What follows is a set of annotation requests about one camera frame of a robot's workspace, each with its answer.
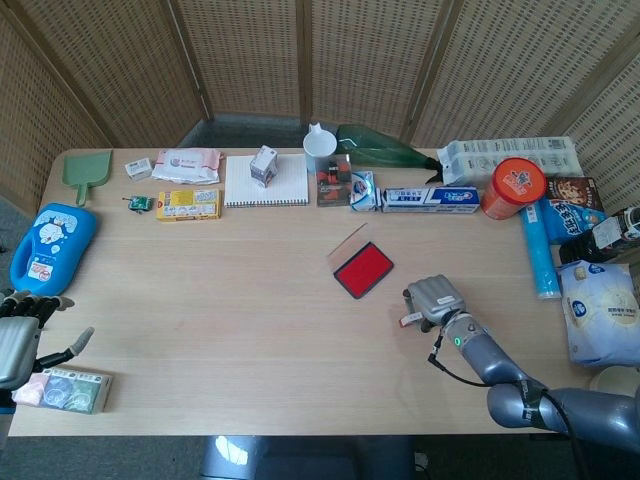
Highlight white spiral notebook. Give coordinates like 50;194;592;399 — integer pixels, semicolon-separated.
223;153;310;209

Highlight pink white wet wipes pack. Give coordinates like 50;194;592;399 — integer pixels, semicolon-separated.
151;148;224;185

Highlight blue white soap box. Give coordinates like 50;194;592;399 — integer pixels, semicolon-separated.
348;170;382;213

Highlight brown cookie box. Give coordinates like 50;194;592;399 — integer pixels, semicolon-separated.
542;175;606;214

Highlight blue white tissue pack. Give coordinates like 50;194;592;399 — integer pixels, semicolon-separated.
555;260;640;368

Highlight dark sauce bottle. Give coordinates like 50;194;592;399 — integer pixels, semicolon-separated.
558;207;640;265

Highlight red ink pad case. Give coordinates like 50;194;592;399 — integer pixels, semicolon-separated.
326;223;395;301

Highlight white light-blue cup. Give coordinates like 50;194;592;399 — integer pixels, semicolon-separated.
302;122;338;174

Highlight green plastic dustpan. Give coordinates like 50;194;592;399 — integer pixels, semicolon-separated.
62;150;114;207

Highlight blue cartoon case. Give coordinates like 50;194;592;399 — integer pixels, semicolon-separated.
9;201;98;296

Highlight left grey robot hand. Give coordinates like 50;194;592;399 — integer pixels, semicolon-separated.
0;288;96;392

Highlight pink cloth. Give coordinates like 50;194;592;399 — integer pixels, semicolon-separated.
12;372;50;407

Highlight blue white toothpaste box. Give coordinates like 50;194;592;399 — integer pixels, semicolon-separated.
381;186;481;214

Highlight yellow flat box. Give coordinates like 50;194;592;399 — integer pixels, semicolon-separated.
155;188;223;222

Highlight small white box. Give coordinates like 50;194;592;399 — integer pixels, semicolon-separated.
124;157;153;180

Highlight white plastic wrapped package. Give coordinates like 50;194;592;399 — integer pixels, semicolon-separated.
436;135;579;189

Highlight orange canister with red lid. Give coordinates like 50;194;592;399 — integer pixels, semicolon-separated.
480;157;549;221

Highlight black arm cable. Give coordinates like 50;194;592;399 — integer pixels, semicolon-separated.
427;332;591;480

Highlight blue snack bag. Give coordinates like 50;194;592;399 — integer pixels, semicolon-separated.
539;197;609;246

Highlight blue cylindrical tube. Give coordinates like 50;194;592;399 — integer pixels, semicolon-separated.
519;203;562;300

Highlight wooden woven folding screen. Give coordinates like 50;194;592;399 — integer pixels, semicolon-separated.
0;0;640;201

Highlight green plastic bottle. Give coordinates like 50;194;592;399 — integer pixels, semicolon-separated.
334;124;445;185

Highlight beige bowl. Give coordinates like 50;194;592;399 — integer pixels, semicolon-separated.
588;365;640;399

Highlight clear box red items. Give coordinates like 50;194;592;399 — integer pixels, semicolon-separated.
315;154;354;207

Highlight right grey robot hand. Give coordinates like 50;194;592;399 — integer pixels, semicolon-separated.
402;274;469;334

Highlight small purple white carton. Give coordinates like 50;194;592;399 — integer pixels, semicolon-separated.
249;145;279;189

